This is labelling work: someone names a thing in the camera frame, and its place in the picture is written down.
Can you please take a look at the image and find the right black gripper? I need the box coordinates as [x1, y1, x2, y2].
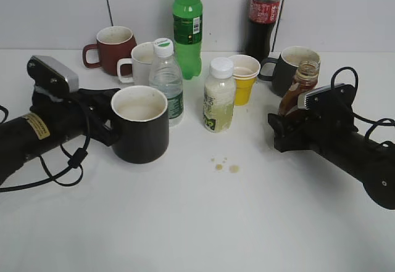
[268, 84, 358, 152]

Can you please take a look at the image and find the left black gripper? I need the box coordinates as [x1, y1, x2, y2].
[30, 88, 120, 147]

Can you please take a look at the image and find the black mug white interior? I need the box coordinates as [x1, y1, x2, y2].
[110, 86, 169, 164]

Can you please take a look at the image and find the brown Nescafe coffee bottle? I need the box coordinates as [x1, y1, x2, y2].
[278, 60, 320, 116]

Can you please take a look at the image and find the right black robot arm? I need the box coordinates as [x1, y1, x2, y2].
[268, 83, 394, 210]

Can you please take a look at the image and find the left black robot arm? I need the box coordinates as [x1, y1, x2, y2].
[1, 88, 119, 192]

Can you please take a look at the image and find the yellow paper cup stack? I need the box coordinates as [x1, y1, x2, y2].
[229, 54, 260, 106]

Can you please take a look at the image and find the dark red mug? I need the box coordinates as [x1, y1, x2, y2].
[82, 26, 137, 76]

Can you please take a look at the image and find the clear water bottle green label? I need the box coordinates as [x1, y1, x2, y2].
[149, 38, 184, 127]

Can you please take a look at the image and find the dark grey mug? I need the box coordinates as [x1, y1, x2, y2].
[258, 46, 321, 97]

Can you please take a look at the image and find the white-capped juice bottle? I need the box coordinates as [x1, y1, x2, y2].
[203, 57, 236, 133]

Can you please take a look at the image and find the green soda bottle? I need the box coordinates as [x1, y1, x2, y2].
[172, 0, 203, 80]

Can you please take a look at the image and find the cola bottle red label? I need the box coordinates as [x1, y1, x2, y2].
[245, 0, 280, 61]

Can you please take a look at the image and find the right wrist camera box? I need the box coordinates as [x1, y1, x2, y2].
[297, 83, 345, 111]

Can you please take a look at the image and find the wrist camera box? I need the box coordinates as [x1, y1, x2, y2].
[297, 83, 345, 111]
[27, 55, 79, 97]

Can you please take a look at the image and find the right black cable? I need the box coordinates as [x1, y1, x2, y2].
[330, 67, 395, 149]

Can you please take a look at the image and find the black cable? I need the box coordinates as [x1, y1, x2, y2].
[0, 99, 93, 192]
[330, 67, 395, 149]

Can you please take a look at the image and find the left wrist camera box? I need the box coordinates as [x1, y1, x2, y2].
[27, 55, 79, 97]

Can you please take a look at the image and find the left black cable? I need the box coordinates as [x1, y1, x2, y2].
[0, 99, 93, 192]

